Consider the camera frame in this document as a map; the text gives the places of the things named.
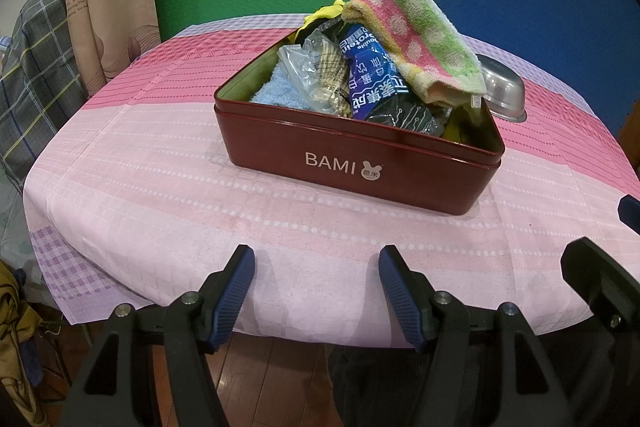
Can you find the light blue fluffy towel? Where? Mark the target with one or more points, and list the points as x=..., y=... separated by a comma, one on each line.
x=280, y=89

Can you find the green pink dotted towel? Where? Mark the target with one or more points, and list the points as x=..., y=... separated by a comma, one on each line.
x=425, y=32

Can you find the mustard yellow cloth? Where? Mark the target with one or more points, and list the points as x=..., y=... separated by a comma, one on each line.
x=15, y=332

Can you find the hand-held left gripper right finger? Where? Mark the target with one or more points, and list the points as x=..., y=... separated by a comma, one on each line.
x=400, y=302

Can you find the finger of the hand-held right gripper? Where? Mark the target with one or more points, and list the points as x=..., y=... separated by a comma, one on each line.
x=631, y=212
x=600, y=277

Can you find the pink checked tablecloth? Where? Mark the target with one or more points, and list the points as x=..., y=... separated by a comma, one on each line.
x=175, y=167

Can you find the grey plaid cloth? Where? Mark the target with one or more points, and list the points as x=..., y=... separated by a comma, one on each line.
x=35, y=82

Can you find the blue foam mat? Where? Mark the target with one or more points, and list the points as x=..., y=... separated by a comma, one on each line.
x=550, y=7

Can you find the clear plastic bag with cloth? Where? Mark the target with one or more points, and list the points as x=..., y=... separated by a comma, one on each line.
x=315, y=72

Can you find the blue snack packet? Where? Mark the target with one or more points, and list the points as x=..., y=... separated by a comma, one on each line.
x=372, y=77

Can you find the metal bowl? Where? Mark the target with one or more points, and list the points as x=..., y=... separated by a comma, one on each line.
x=505, y=92

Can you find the black snack packet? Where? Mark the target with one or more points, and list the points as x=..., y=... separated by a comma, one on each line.
x=410, y=114

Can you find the yellow soft item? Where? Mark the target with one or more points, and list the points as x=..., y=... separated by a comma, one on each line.
x=325, y=14

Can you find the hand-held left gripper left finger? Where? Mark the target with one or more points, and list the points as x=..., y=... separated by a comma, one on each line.
x=232, y=302

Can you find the beige floral curtain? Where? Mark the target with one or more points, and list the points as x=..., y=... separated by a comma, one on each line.
x=110, y=7

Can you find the dark red tin box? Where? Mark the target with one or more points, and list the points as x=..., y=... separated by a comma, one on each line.
x=360, y=167

